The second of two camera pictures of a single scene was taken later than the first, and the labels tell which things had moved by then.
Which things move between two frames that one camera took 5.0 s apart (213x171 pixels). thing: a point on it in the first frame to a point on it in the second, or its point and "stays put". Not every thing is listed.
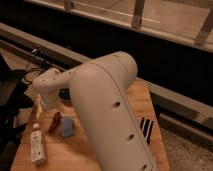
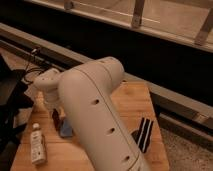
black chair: [14, 96] stays put
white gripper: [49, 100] to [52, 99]
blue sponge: [67, 128] stays put
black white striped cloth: [146, 127] stays put
